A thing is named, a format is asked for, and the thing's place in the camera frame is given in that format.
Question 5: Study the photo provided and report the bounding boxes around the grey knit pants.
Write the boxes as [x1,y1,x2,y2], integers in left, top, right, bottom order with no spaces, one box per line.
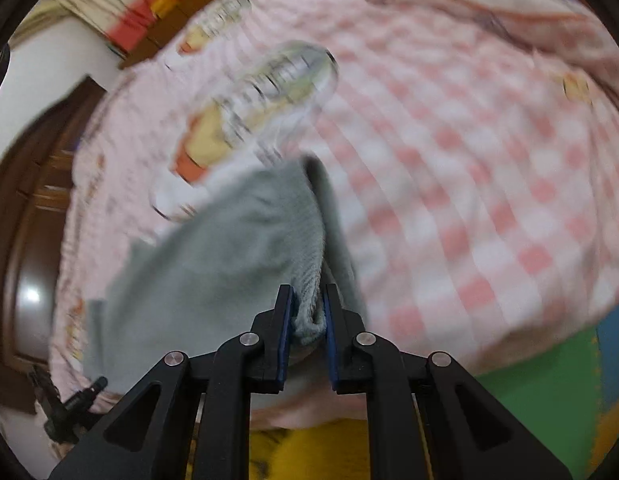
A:
[82,152,368,413]

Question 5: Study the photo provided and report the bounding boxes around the dark wooden headboard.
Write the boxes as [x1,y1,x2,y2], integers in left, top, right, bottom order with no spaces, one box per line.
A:
[0,77,106,414]

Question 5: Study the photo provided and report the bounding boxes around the pink checkered cartoon duvet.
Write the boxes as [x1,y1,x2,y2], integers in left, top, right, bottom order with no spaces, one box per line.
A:
[48,0,619,430]

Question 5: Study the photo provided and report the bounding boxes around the green and blue floor mat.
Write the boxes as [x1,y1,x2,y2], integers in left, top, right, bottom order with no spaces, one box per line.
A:
[479,305,619,479]

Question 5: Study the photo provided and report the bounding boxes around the yellow fluffy garment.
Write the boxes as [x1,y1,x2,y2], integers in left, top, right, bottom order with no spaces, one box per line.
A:
[186,417,435,480]

